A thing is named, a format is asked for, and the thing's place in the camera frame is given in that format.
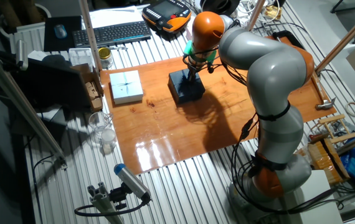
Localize brown wooden tool handle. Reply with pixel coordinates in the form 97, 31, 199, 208
308, 133, 330, 142

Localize aluminium profile post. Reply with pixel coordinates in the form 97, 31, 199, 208
87, 182, 125, 224

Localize orange black teach pendant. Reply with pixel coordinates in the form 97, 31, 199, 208
141, 0, 192, 34

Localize small wooden frame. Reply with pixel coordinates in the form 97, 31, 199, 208
317, 114, 355, 144

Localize glass jar yellow lid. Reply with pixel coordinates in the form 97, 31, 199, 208
98, 47, 115, 70

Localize grey metal tool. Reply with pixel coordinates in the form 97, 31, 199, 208
333, 119, 355, 135

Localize black filament spool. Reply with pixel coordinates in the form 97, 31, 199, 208
199, 0, 241, 16

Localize white tape roll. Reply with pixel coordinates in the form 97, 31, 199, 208
344, 101, 355, 118

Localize black camera cable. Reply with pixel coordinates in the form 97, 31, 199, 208
73, 194, 152, 217

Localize black monitor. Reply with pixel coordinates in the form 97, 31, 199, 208
9, 57, 88, 110

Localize light blue gift box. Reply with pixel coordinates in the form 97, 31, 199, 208
109, 70, 144, 106

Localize dark blue ribboned box lid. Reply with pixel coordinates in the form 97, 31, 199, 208
168, 68, 206, 98

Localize clear plastic container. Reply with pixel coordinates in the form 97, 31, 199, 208
69, 47, 96, 70

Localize grey computer mouse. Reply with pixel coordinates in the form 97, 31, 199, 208
54, 24, 68, 40

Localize small clear plastic cup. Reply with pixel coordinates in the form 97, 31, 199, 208
100, 128, 118, 156

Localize silver camera blue cap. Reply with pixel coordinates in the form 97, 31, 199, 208
113, 163, 152, 202

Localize hammer with wooden handle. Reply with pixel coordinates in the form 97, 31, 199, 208
311, 73, 336, 111

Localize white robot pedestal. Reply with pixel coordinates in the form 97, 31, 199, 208
282, 169, 344, 224

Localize brown cardboard box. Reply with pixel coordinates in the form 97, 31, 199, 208
70, 63, 105, 113

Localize black mouse pad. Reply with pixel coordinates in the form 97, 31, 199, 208
43, 16, 83, 52

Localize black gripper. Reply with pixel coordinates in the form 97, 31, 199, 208
186, 60, 204, 82

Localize clear plastic cups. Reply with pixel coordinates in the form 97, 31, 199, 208
88, 111, 115, 139

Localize white paper sheets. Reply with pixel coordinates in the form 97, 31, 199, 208
88, 5, 149, 29

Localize yellow box black strap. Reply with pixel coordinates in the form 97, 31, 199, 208
307, 138, 351, 187

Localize brass metal object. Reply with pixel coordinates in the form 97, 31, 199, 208
264, 4, 283, 20

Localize black keyboard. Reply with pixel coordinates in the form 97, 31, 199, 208
72, 21, 153, 48

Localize glossy wooden board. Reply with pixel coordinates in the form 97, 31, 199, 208
100, 35, 338, 175

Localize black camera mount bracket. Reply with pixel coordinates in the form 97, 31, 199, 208
108, 183, 131, 210

